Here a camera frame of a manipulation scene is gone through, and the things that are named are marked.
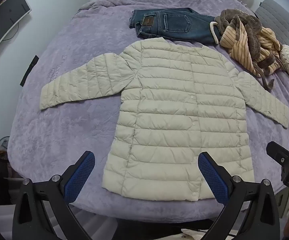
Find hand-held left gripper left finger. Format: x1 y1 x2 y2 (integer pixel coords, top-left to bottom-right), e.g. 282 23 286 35
12 151 96 240

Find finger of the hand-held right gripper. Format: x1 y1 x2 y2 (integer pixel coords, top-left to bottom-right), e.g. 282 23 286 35
266 141 289 166

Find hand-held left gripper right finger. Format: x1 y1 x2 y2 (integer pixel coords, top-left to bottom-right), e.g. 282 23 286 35
198 151 281 240

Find cream puffer jacket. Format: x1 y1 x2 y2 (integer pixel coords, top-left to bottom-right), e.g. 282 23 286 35
39 37 289 202

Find purple plush blanket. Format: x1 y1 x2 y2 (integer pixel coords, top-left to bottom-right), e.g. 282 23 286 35
8 0 289 223

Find white cloth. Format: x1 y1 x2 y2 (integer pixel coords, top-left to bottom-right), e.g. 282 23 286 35
181 227 211 240

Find brown striped fleece robe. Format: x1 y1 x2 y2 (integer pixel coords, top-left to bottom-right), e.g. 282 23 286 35
210 9 283 92

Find grey quilted cushion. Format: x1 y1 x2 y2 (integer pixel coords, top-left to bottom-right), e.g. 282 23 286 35
255 0 289 53

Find blue denim jeans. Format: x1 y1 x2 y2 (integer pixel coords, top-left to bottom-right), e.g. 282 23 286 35
128 7 221 45

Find white framed monitor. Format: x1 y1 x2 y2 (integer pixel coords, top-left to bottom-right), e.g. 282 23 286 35
0 0 32 58

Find black strap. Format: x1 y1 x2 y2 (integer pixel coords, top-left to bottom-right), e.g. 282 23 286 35
20 55 39 87

